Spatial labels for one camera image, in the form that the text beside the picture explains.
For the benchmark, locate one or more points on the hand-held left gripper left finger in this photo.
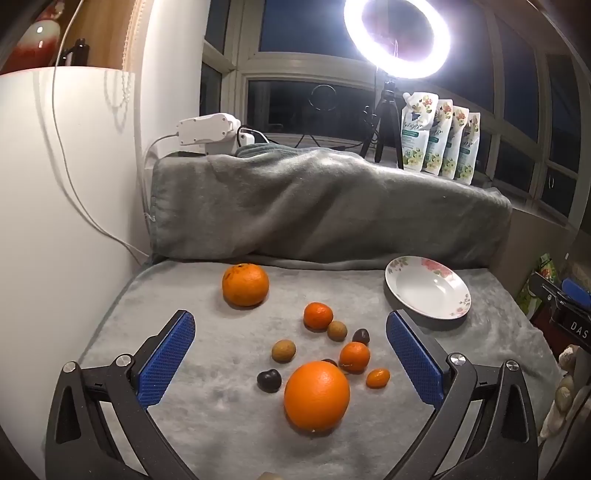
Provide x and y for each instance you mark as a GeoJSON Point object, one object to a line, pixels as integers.
{"type": "Point", "coordinates": [166, 360]}

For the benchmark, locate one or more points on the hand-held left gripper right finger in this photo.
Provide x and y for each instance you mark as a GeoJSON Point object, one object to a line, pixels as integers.
{"type": "Point", "coordinates": [415, 360]}

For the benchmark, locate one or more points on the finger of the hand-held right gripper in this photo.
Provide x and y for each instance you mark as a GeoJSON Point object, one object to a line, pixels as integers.
{"type": "Point", "coordinates": [575, 288]}

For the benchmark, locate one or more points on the orange kumquat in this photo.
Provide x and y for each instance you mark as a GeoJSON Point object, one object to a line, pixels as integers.
{"type": "Point", "coordinates": [377, 378]}

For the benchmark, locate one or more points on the dark purple plum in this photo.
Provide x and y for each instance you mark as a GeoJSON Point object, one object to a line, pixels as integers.
{"type": "Point", "coordinates": [361, 336]}
{"type": "Point", "coordinates": [329, 362]}
{"type": "Point", "coordinates": [269, 381]}

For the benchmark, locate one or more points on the small mandarin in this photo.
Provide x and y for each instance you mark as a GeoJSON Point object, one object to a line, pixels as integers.
{"type": "Point", "coordinates": [354, 357]}
{"type": "Point", "coordinates": [318, 315]}

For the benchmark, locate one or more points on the white floral plate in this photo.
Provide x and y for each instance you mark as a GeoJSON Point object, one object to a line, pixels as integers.
{"type": "Point", "coordinates": [427, 288]}

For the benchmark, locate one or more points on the brown longan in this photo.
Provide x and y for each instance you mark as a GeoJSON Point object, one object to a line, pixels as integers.
{"type": "Point", "coordinates": [337, 330]}
{"type": "Point", "coordinates": [283, 350]}

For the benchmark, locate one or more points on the large smooth orange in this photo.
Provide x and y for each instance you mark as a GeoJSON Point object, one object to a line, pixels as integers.
{"type": "Point", "coordinates": [316, 396]}

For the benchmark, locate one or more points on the large spotted orange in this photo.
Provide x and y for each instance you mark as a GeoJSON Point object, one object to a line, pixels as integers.
{"type": "Point", "coordinates": [245, 285]}

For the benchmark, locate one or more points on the green snack packet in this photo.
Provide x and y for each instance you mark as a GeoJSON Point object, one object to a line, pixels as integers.
{"type": "Point", "coordinates": [538, 281]}

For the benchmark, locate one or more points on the beige patterned cloth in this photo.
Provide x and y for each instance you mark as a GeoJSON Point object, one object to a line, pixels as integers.
{"type": "Point", "coordinates": [561, 397]}

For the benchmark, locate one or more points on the white floral refill pouch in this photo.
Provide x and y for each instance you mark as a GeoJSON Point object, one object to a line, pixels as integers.
{"type": "Point", "coordinates": [418, 138]}
{"type": "Point", "coordinates": [438, 143]}
{"type": "Point", "coordinates": [468, 152]}
{"type": "Point", "coordinates": [455, 147]}

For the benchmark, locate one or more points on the white cabinet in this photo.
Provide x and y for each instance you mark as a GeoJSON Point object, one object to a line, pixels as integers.
{"type": "Point", "coordinates": [46, 230]}

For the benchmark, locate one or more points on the grey fleece blanket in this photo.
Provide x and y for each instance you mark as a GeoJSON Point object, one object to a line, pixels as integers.
{"type": "Point", "coordinates": [323, 207]}

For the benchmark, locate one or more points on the white power strip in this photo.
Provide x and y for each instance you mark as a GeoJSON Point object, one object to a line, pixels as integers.
{"type": "Point", "coordinates": [203, 129]}

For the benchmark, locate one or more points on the white plug adapter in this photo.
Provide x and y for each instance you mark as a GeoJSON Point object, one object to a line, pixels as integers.
{"type": "Point", "coordinates": [247, 137]}

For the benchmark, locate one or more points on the small black device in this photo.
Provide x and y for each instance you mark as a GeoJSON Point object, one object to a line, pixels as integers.
{"type": "Point", "coordinates": [77, 54]}

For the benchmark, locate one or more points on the red and white vase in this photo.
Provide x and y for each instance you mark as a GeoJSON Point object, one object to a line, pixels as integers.
{"type": "Point", "coordinates": [37, 41]}

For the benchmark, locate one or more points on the window frame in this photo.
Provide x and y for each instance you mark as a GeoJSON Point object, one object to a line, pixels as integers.
{"type": "Point", "coordinates": [323, 69]}

